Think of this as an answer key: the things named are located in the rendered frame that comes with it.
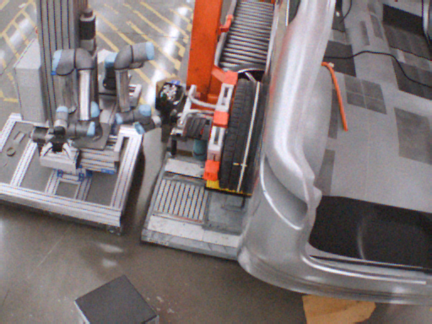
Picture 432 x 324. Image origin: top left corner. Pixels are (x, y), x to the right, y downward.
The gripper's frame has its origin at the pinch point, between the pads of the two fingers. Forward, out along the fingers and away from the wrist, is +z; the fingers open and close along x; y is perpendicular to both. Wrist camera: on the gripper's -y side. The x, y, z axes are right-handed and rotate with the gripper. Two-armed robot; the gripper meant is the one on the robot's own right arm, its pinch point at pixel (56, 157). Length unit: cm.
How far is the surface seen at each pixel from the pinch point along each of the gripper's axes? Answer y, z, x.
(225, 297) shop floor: 109, 18, -110
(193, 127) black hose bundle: 12, -38, -75
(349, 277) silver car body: -11, 71, -127
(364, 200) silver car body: 10, 11, -167
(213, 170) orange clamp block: 24, -19, -86
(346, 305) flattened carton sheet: 97, 40, -194
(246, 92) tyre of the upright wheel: -8, -48, -101
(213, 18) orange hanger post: -22, -103, -86
